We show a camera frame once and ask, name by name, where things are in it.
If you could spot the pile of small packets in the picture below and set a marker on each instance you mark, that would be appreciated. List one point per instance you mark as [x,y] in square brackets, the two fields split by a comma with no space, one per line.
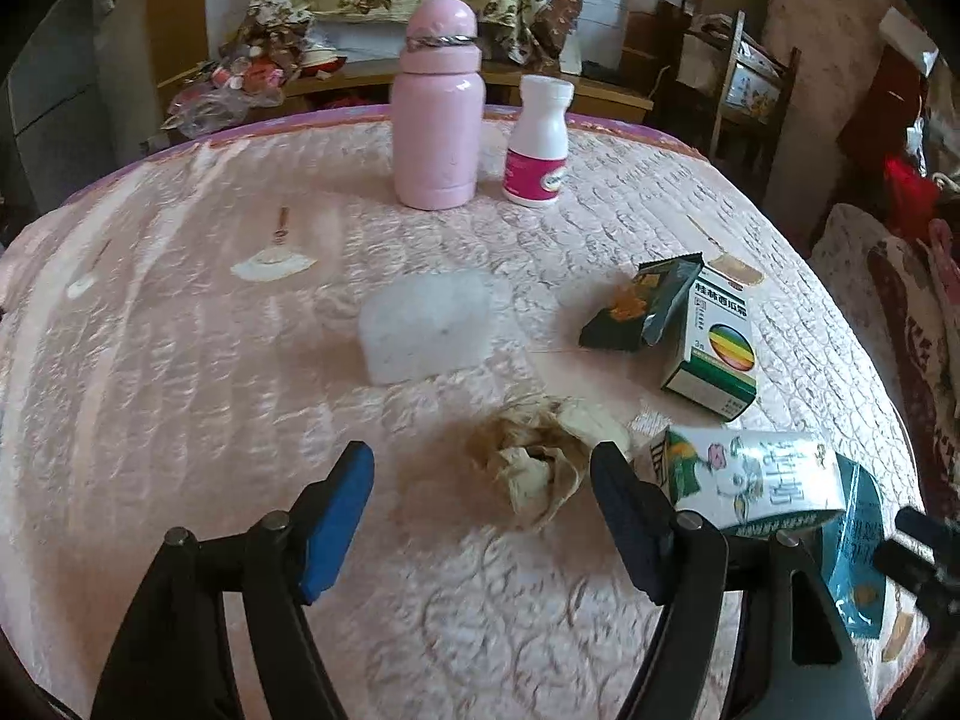
[232,82]

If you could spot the white paper bag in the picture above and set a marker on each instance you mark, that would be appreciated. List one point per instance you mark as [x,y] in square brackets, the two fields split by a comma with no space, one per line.
[907,37]

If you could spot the grey refrigerator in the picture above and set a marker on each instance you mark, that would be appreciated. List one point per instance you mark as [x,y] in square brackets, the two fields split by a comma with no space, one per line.
[60,105]

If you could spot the clear plastic piece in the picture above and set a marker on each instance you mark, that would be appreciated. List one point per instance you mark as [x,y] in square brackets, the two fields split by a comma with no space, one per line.
[424,330]

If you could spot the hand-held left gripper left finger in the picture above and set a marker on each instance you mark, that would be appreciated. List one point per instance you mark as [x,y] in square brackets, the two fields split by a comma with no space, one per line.
[341,525]

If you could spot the dark snack packet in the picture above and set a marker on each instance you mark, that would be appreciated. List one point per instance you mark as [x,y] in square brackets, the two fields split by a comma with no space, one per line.
[622,307]

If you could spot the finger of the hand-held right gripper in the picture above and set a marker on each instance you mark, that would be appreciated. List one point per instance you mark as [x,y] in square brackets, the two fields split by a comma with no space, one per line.
[911,555]

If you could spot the floral covered mattress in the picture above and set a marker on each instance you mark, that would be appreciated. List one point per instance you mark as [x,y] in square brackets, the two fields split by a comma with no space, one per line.
[825,75]

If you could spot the pink quilted tablecloth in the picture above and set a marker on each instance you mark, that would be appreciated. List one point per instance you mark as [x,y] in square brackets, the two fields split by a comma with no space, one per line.
[225,315]

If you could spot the white green milk carton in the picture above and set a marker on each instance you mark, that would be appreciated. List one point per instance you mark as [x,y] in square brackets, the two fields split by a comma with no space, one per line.
[750,472]

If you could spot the wooden cabinet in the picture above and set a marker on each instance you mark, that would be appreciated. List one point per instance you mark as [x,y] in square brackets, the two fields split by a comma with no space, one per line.
[600,94]

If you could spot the pink floral blanket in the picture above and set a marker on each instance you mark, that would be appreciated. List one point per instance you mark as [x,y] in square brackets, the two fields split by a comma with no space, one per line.
[945,255]

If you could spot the dark red coat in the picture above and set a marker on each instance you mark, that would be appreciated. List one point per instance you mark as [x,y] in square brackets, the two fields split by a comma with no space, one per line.
[877,120]

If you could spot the floral sofa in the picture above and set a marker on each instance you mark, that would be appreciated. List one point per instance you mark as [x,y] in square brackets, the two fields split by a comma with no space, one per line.
[855,277]

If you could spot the wooden chair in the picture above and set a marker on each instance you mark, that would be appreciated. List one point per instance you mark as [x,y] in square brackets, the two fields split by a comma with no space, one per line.
[750,90]

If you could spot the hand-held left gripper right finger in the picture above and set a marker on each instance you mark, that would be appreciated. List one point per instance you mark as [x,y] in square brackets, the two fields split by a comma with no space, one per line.
[630,532]

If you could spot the plastic snack wrapper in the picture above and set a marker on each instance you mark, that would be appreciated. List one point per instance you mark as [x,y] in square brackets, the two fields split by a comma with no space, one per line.
[855,540]

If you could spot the white pill bottle pink label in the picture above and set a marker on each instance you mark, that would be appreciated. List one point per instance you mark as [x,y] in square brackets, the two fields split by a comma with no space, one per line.
[536,142]

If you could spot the bright red bag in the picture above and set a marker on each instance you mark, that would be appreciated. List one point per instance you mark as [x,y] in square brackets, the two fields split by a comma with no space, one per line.
[911,199]

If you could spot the green white medicine box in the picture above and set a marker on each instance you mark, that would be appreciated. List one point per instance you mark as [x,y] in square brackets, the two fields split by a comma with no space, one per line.
[712,345]

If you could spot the brown paper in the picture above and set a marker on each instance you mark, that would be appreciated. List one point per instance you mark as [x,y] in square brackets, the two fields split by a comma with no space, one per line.
[525,457]

